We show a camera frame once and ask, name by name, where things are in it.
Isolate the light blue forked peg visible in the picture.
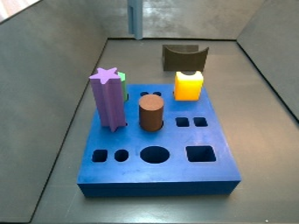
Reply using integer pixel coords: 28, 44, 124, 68
127, 0, 143, 40

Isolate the dark blue peg board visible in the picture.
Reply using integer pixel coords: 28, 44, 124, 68
78, 84, 240, 197

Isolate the black regrasp fixture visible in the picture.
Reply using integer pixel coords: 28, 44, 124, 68
163, 45, 210, 72

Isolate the brown cylinder peg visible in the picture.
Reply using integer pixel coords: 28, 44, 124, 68
139, 94, 164, 132

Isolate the purple star peg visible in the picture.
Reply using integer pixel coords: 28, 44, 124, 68
88, 67, 127, 132

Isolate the orange peg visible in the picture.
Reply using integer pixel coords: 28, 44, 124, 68
174, 71, 203, 101

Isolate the green hexagon peg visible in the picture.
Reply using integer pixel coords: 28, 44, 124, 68
118, 72, 128, 102

